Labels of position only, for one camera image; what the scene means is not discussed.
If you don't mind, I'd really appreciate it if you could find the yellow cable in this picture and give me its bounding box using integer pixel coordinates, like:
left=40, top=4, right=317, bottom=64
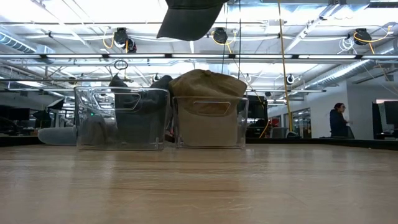
left=276, top=0, right=294, bottom=131

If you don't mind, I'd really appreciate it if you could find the silver ventilation duct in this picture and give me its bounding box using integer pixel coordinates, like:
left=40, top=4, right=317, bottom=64
left=0, top=29, right=55, bottom=55
left=306, top=39, right=398, bottom=91

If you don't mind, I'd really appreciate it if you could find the grey rounded object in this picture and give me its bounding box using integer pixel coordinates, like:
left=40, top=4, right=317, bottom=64
left=37, top=126, right=78, bottom=147

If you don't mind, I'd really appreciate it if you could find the beige cap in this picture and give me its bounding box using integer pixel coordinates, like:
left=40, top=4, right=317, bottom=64
left=169, top=68, right=248, bottom=147

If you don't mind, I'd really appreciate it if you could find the clear plastic bin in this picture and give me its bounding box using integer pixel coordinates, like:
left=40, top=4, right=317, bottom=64
left=171, top=95, right=249, bottom=149
left=73, top=86, right=171, bottom=152

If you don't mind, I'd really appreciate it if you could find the black hanging cable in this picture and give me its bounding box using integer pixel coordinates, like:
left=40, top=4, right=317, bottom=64
left=237, top=0, right=243, bottom=82

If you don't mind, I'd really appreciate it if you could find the grey cap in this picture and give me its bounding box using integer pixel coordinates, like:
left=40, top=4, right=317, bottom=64
left=108, top=73, right=174, bottom=146
left=156, top=0, right=230, bottom=42

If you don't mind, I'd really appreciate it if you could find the black ceiling cord reel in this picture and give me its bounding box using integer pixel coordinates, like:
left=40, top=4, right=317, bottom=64
left=353, top=27, right=373, bottom=47
left=212, top=27, right=229, bottom=45
left=113, top=27, right=137, bottom=54

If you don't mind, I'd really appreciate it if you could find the black desk monitor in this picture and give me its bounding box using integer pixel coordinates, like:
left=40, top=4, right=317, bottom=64
left=0, top=105, right=31, bottom=122
left=371, top=101, right=398, bottom=140

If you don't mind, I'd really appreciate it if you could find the person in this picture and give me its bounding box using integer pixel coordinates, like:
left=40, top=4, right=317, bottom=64
left=328, top=102, right=356, bottom=139

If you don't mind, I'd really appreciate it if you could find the long ceiling light strip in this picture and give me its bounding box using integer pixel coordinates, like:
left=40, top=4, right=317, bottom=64
left=0, top=53, right=398, bottom=60

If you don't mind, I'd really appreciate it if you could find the black aluminium frame rail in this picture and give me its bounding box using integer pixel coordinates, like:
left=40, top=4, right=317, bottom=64
left=0, top=134, right=40, bottom=147
left=245, top=137, right=398, bottom=151

